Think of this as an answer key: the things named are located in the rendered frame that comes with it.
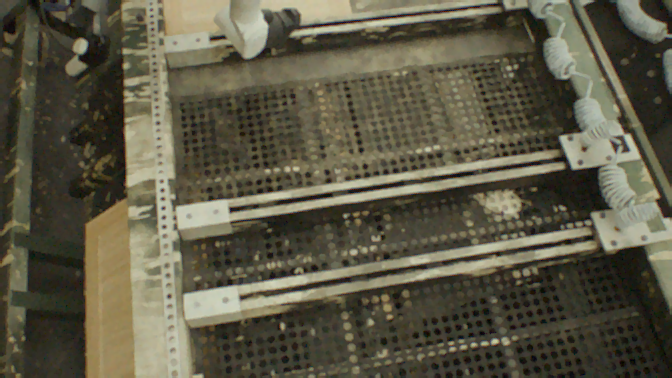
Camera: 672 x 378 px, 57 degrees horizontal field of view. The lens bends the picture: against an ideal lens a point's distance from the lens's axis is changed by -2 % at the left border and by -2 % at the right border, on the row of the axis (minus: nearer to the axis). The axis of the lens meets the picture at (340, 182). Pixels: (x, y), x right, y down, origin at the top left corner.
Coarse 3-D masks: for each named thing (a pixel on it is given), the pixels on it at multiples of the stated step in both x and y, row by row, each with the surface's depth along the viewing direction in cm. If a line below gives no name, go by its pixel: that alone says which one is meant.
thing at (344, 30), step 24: (480, 0) 188; (504, 0) 184; (552, 0) 185; (312, 24) 182; (336, 24) 184; (360, 24) 182; (384, 24) 182; (408, 24) 184; (432, 24) 186; (456, 24) 188; (480, 24) 190; (504, 24) 192; (168, 48) 175; (192, 48) 176; (216, 48) 177; (264, 48) 181; (288, 48) 183; (312, 48) 185
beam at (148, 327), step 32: (128, 0) 186; (160, 0) 187; (128, 32) 181; (160, 32) 181; (128, 64) 175; (160, 64) 176; (128, 96) 170; (128, 128) 165; (128, 160) 161; (128, 192) 157; (160, 256) 149; (160, 288) 145; (160, 320) 142; (160, 352) 138
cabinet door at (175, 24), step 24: (168, 0) 191; (192, 0) 192; (216, 0) 192; (264, 0) 193; (288, 0) 193; (312, 0) 193; (336, 0) 193; (168, 24) 187; (192, 24) 187; (216, 24) 187
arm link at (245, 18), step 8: (232, 0) 130; (240, 0) 127; (248, 0) 127; (256, 0) 128; (232, 8) 133; (240, 8) 130; (248, 8) 130; (256, 8) 132; (232, 16) 135; (240, 16) 134; (248, 16) 134; (256, 16) 136
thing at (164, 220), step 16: (160, 80) 172; (160, 96) 170; (160, 112) 167; (160, 128) 165; (160, 144) 163; (160, 160) 161; (160, 176) 158; (160, 192) 156; (160, 208) 154; (160, 224) 152; (160, 240) 150; (176, 304) 144; (176, 320) 141; (176, 336) 140; (176, 352) 138; (176, 368) 136
